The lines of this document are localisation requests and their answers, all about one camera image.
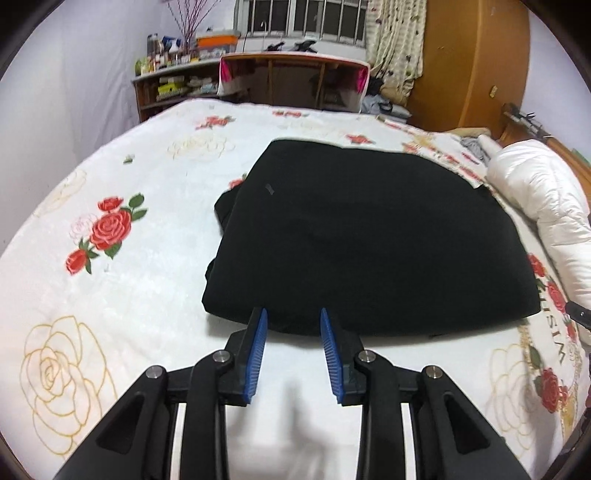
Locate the wooden shelf with clutter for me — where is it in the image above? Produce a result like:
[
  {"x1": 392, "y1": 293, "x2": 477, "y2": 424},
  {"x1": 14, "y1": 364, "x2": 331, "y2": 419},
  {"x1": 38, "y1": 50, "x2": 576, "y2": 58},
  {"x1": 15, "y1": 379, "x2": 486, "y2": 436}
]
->
[{"x1": 132, "y1": 59, "x2": 221, "y2": 123}]

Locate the pink blossom branch vase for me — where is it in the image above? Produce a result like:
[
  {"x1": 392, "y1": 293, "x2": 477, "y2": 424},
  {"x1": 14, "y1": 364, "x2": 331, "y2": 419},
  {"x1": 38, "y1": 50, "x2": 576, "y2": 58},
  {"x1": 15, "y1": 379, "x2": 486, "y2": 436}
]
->
[{"x1": 164, "y1": 0, "x2": 219, "y2": 52}]

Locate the white puffy duvet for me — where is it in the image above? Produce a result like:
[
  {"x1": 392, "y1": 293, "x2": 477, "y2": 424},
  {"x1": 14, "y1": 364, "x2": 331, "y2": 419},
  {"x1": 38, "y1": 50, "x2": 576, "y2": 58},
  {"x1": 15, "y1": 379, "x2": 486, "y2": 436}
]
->
[{"x1": 483, "y1": 139, "x2": 590, "y2": 309}]

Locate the wooden headboard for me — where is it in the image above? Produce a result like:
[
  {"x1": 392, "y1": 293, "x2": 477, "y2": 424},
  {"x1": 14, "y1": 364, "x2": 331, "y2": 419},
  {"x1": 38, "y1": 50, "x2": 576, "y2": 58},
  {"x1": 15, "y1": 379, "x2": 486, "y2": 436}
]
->
[{"x1": 498, "y1": 103, "x2": 590, "y2": 174}]

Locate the clothes pile on chair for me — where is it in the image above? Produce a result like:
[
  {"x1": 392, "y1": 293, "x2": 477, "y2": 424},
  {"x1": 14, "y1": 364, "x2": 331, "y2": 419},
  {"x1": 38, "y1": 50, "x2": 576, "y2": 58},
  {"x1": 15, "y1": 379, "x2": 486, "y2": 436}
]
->
[{"x1": 361, "y1": 77, "x2": 412, "y2": 123}]

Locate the wooden wardrobe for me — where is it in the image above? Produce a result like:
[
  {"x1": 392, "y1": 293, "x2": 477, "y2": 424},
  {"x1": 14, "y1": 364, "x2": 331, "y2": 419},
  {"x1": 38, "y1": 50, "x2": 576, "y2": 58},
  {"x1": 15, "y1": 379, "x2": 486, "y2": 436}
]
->
[{"x1": 408, "y1": 0, "x2": 530, "y2": 138}]

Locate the black winter coat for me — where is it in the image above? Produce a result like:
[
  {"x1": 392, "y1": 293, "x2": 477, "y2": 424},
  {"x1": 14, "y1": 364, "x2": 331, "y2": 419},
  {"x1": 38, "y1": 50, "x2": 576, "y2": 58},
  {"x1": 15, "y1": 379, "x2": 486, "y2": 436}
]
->
[{"x1": 202, "y1": 140, "x2": 541, "y2": 336}]

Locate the barred window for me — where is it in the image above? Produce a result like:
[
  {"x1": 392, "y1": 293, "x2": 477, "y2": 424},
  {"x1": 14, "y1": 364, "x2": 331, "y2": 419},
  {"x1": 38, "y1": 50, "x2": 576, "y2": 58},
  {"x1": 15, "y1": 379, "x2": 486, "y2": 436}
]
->
[{"x1": 235, "y1": 0, "x2": 369, "y2": 46}]

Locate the orange plastic storage box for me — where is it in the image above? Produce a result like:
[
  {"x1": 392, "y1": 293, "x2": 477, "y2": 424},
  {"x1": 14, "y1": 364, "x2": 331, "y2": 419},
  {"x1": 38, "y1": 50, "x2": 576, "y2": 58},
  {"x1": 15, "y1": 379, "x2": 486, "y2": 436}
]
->
[{"x1": 197, "y1": 31, "x2": 239, "y2": 59}]

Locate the wooden desk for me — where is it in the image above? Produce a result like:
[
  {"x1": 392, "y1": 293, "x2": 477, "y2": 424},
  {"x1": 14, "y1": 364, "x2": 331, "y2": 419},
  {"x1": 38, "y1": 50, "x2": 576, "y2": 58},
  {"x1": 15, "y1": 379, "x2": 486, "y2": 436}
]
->
[{"x1": 217, "y1": 51, "x2": 370, "y2": 113}]

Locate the patterned cream curtain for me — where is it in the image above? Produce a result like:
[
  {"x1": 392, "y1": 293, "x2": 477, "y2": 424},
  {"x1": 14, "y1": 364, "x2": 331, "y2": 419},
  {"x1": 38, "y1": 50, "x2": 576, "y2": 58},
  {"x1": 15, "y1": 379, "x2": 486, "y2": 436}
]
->
[{"x1": 365, "y1": 0, "x2": 427, "y2": 105}]

